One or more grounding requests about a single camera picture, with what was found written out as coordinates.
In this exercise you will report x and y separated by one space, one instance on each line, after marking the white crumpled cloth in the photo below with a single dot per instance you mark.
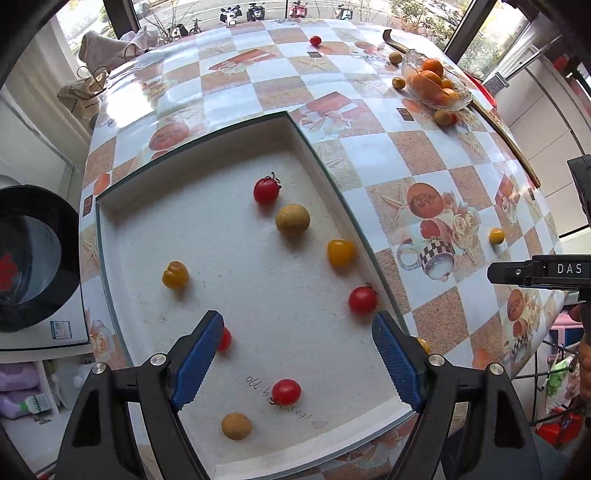
111 44

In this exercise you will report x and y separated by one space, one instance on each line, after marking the purple soft pack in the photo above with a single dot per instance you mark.
18 383

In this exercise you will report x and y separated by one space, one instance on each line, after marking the brown longan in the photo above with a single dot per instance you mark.
236 425
395 57
398 83
292 220
443 117

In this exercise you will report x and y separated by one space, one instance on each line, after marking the clear glass bowl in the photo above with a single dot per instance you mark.
461 102

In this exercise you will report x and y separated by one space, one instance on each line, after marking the person's right hand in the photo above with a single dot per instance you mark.
575 313

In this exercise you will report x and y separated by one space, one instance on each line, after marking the white bottle green label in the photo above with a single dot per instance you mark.
37 402

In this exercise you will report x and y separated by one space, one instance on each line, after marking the red cherry tomato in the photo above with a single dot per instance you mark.
363 300
225 339
286 391
266 190
316 40

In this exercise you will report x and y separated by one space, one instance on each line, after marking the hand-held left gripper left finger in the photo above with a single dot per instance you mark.
196 364

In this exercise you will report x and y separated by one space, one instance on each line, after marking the row of parked scooters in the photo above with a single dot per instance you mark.
256 13

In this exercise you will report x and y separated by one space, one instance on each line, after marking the beige bag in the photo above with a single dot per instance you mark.
78 97

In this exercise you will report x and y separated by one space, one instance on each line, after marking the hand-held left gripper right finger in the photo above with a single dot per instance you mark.
399 364

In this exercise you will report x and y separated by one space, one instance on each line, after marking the yellow cherry tomato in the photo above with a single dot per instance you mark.
341 252
175 275
423 345
497 236

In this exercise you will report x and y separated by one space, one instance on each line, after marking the small orange mandarin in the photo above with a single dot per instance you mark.
447 83

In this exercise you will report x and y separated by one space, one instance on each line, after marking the white washing machine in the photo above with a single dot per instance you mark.
27 258

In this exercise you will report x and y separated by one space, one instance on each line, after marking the pink plastic stool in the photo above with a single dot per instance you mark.
565 330

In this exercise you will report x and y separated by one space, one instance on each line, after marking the red plastic item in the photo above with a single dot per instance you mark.
558 429

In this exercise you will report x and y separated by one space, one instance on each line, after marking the white tray with green rim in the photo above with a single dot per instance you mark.
258 286

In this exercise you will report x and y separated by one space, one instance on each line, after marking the checked printed tablecloth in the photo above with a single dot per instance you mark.
323 74

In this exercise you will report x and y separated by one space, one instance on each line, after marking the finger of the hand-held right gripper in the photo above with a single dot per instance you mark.
508 273

